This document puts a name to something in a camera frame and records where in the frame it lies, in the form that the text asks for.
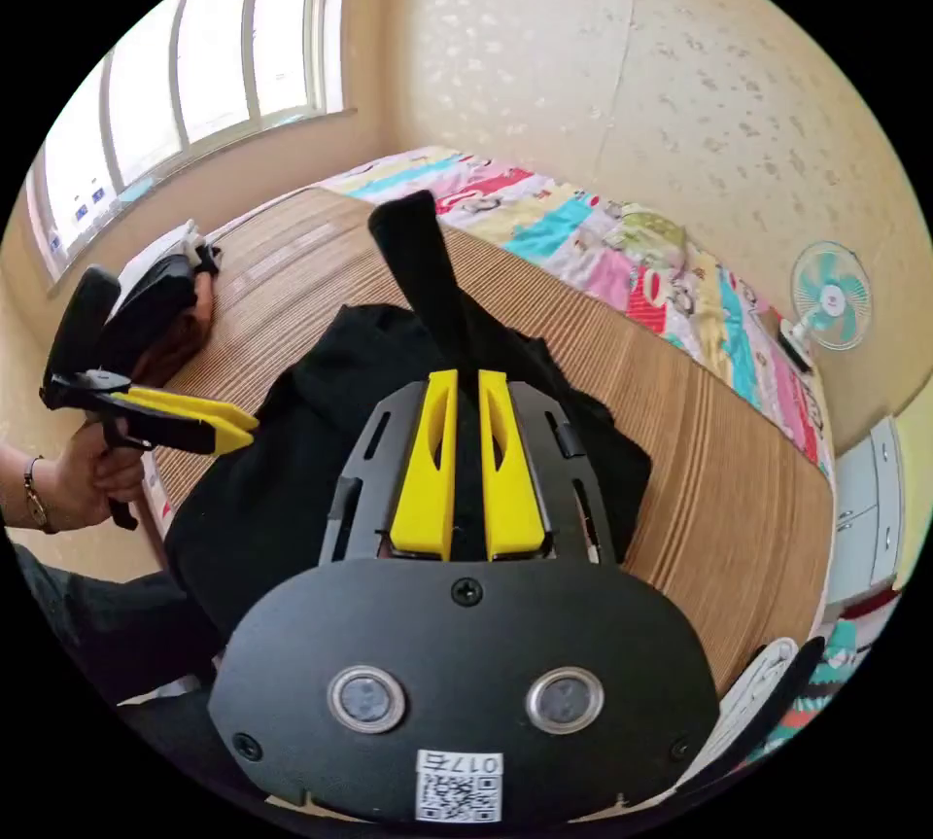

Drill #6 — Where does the person's left hand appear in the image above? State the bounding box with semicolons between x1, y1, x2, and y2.
40;419;149;534

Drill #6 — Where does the window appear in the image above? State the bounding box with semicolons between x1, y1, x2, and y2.
25;0;363;288

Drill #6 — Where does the teal and white fan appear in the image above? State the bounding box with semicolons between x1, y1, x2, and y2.
775;240;873;373

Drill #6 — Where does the white cupboard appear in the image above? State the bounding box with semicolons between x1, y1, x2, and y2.
821;415;910;609

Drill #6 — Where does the person's left forearm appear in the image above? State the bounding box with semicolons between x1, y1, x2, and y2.
0;441;59;536

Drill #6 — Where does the person's body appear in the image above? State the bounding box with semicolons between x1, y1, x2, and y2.
11;538;253;789

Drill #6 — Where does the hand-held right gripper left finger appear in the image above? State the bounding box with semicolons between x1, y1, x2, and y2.
389;368;460;561

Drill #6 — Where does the black long sleeve shirt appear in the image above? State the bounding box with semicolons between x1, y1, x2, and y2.
163;190;654;645

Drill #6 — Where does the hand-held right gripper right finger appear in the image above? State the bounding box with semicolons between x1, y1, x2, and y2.
477;368;549;562

